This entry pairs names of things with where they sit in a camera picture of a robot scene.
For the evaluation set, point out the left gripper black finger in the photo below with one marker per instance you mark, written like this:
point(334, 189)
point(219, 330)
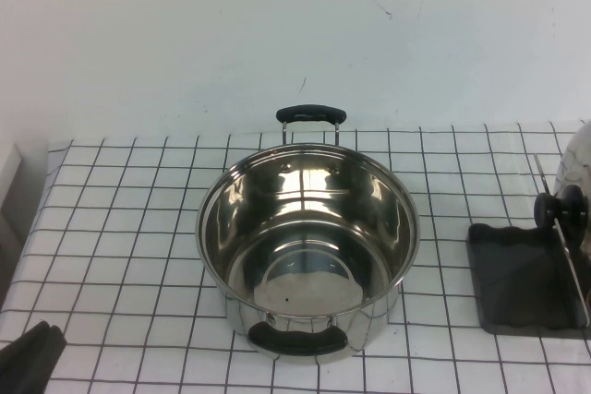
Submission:
point(48, 366)
point(23, 357)

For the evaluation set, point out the stainless steel lid black knob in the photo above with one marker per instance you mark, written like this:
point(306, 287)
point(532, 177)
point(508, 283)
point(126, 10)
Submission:
point(577, 158)

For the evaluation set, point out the lid rack dark tray base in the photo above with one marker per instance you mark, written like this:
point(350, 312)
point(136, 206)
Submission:
point(508, 283)

